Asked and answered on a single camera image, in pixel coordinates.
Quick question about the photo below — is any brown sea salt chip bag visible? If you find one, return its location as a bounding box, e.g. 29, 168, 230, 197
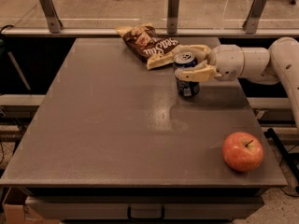
116, 23, 179, 70

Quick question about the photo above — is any clear glass barrier panel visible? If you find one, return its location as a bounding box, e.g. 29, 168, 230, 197
0, 0, 299, 30

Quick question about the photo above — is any red apple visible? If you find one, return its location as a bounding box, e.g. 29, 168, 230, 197
221, 132, 263, 172

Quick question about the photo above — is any middle metal bracket post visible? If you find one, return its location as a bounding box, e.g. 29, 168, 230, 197
166, 0, 179, 34

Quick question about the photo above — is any right metal bracket post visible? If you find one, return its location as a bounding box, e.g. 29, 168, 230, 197
242, 0, 267, 35

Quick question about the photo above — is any blue pepsi can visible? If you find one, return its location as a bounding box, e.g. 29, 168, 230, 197
173, 51, 199, 97

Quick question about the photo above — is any left metal bracket post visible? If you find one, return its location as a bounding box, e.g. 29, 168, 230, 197
39, 0, 63, 34

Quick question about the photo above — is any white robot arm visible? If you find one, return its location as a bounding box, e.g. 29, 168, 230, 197
173, 37, 299, 128

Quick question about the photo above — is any cardboard box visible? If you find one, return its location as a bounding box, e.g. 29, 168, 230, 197
2, 188, 60, 224

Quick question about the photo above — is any grey drawer with handle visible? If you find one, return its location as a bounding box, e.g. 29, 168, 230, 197
25, 196, 263, 221

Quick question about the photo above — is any metal bracket post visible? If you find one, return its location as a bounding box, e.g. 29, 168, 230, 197
39, 0, 63, 34
166, 0, 179, 34
242, 0, 267, 35

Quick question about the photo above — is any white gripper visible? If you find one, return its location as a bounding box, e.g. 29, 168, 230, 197
174, 45, 245, 82

